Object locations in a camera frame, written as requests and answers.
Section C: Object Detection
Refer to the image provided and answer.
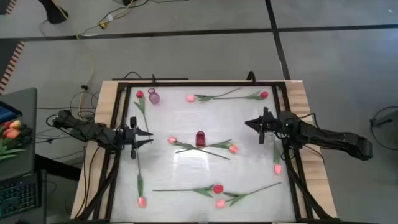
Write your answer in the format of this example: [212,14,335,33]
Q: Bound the yellow floor cable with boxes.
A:
[51,0,136,119]

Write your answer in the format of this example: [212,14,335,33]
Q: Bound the pink yellow tulip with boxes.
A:
[136,148,147,208]
[167,136,231,161]
[174,139,239,155]

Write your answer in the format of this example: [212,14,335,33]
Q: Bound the black striped-edge floor mat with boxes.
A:
[0,40,25,94]
[0,0,17,16]

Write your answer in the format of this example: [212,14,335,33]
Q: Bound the backlit black keyboard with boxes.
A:
[0,174,41,218]

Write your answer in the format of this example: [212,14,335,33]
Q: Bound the red tulip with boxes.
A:
[152,184,224,198]
[213,90,269,101]
[134,90,154,144]

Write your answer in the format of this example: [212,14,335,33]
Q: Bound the spare tulip bunch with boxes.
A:
[0,119,32,162]

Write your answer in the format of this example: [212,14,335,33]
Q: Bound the red glass vase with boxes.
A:
[195,131,206,148]

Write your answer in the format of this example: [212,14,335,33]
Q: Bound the black chair base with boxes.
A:
[37,0,69,25]

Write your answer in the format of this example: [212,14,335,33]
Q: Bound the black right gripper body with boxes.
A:
[259,107,281,145]

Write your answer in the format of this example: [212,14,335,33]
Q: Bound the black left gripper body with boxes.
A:
[119,116,139,160]

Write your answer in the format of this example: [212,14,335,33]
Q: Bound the black floor stand leg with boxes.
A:
[369,108,398,128]

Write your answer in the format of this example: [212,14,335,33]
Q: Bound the clear crystal glass vase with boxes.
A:
[262,130,279,149]

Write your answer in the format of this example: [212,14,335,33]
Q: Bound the grey side desk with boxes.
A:
[0,87,38,183]

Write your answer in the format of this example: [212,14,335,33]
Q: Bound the black floor cable loop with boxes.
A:
[368,105,398,158]

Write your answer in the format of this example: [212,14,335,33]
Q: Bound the black computer monitor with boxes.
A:
[0,100,23,124]

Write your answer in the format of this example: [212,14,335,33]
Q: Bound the purple glass vase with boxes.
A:
[147,88,161,105]

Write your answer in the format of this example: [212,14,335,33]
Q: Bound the black bar behind table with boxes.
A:
[111,77,190,82]

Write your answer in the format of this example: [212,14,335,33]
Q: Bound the thin black cable loop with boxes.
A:
[123,70,144,80]

